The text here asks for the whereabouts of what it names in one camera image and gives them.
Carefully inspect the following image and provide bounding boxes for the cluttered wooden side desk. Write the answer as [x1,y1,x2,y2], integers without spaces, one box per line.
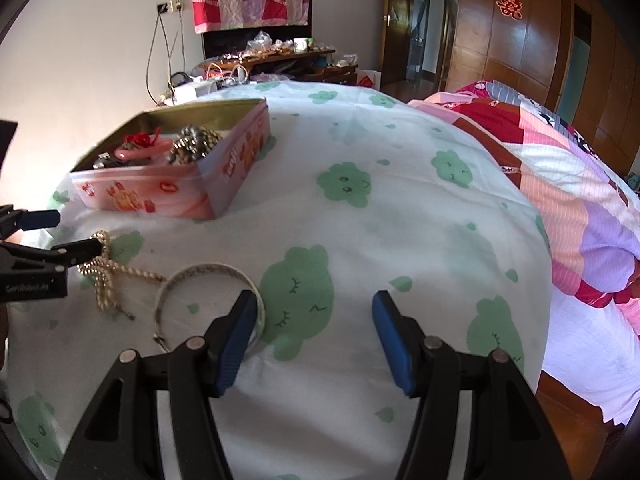
[197,47,358,86]

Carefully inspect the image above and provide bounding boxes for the wooden wardrobe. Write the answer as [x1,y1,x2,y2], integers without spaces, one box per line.
[445,0,640,171]

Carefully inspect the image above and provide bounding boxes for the pink bangle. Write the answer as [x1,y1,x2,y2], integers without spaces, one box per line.
[114,141,171,162]

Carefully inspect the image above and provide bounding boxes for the silver bangle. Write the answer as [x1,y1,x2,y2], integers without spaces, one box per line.
[152,262,266,356]

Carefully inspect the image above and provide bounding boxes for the pale bead chain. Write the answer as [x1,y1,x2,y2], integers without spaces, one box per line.
[77,230,168,313]

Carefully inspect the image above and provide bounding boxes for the wooden door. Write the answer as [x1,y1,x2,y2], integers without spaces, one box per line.
[381,0,416,96]

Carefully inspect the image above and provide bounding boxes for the white box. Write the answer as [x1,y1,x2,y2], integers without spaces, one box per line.
[172,80,221,103]

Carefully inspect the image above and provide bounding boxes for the hanging cables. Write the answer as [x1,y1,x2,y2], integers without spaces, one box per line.
[146,10,188,106]

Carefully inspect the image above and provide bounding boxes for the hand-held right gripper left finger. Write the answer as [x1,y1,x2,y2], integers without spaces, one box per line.
[55,289,258,480]

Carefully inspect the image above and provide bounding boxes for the pink tin box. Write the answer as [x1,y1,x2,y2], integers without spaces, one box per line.
[69,97,272,221]

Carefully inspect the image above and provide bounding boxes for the patchwork bed quilt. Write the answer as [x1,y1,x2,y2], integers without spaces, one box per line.
[407,79,640,336]

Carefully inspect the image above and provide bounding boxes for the black television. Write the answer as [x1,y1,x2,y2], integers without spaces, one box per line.
[201,22,313,61]

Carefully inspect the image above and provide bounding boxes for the red white gift bag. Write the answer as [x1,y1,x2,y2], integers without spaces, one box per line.
[356,67,383,92]

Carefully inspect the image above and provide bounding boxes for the white bed sheet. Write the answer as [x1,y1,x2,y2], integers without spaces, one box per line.
[537,285,640,426]

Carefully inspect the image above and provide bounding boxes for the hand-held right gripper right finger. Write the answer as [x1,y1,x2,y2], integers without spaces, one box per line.
[371,290,573,480]

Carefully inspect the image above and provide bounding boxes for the white green-patterned tablecloth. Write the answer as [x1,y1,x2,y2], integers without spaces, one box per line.
[5,80,553,480]

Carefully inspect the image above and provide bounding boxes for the red knotted cord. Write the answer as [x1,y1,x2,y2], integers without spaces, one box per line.
[124,127,163,150]

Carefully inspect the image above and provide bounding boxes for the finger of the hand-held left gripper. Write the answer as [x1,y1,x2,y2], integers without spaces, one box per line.
[0,237,103,273]
[0,204,62,241]

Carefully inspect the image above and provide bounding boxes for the red patchwork cover cloth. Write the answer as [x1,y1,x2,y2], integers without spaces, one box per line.
[191,0,313,35]

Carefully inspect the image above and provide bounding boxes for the clear plastic bag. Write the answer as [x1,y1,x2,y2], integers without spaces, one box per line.
[247,30,276,53]

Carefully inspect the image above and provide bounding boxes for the gold bead necklace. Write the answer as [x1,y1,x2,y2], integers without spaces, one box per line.
[167,125,223,166]

